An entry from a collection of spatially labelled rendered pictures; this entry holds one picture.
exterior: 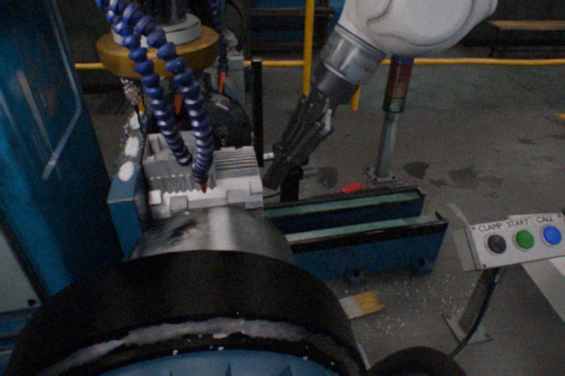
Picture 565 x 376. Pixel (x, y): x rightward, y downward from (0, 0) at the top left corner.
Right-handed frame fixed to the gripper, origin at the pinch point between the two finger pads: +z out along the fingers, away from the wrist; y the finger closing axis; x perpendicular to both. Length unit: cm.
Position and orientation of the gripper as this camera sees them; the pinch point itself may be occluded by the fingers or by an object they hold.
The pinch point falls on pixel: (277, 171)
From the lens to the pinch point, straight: 69.3
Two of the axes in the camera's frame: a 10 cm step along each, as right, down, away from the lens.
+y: 1.9, 5.7, -8.0
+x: 8.5, 3.1, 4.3
